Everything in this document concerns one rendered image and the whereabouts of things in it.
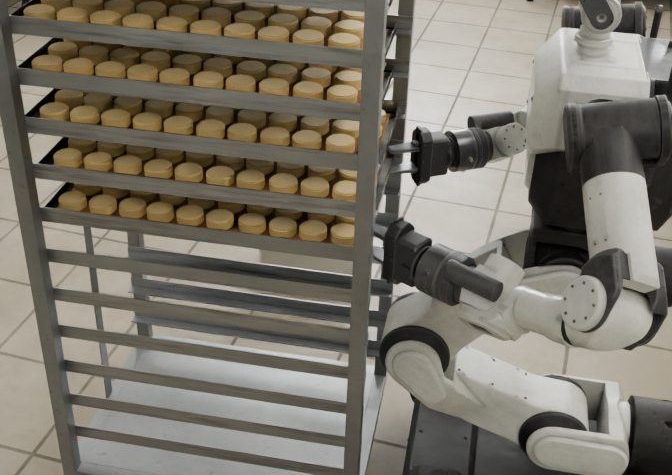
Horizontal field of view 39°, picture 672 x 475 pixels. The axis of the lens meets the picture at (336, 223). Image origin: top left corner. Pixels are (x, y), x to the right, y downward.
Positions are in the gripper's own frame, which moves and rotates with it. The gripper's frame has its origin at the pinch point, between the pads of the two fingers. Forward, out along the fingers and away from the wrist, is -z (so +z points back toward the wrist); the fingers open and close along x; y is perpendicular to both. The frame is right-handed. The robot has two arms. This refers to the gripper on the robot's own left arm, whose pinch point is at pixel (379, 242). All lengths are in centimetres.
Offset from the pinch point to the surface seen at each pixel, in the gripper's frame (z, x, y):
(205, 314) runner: -24.6, -17.6, 19.9
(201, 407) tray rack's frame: -44, -63, 6
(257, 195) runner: -15.5, 9.7, 14.6
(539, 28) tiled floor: -135, -78, -309
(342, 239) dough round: -4.6, 0.9, 4.7
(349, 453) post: 1.9, -44.7, 8.0
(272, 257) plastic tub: -77, -65, -52
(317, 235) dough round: -8.6, 1.0, 6.8
